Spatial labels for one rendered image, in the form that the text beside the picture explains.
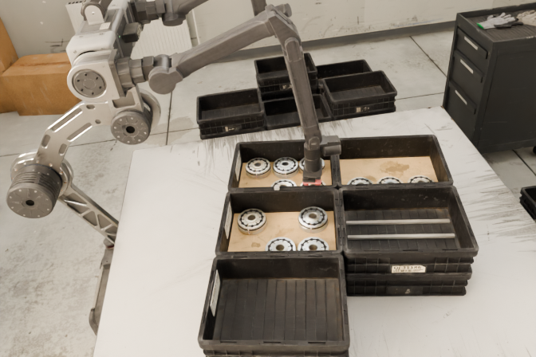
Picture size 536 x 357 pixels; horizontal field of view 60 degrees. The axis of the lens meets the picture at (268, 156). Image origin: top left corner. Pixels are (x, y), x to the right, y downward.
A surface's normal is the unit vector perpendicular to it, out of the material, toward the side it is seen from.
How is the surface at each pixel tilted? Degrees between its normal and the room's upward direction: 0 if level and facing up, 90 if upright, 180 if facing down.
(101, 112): 90
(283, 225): 0
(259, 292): 0
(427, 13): 90
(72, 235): 0
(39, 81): 88
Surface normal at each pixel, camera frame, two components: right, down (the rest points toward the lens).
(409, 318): -0.10, -0.79
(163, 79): 0.12, 0.67
